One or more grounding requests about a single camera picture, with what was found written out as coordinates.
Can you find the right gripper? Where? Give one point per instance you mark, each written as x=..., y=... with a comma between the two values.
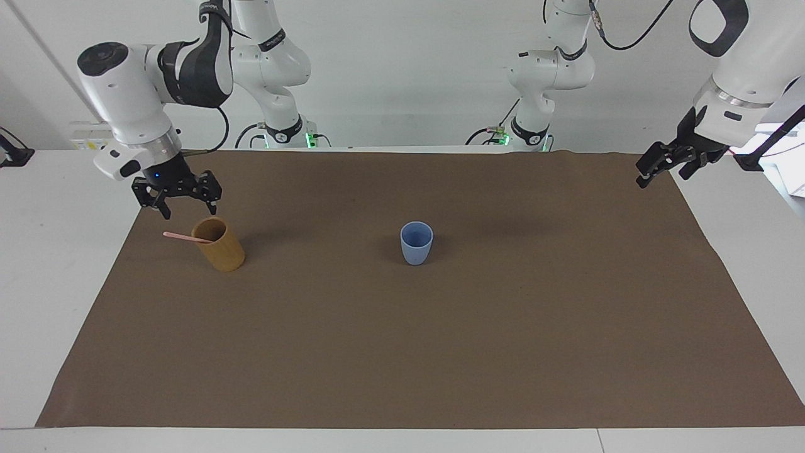
x=168, y=171

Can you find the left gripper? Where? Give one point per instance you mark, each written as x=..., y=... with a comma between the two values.
x=699, y=141

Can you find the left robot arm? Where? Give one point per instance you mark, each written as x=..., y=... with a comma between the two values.
x=748, y=56

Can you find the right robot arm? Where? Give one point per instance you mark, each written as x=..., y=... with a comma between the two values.
x=132, y=88

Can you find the brown wooden cup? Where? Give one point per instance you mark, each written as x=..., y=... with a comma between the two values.
x=220, y=246

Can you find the blue cup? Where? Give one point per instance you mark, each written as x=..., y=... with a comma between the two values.
x=416, y=245

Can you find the black stand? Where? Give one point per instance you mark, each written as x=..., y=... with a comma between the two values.
x=749, y=162
x=15, y=157

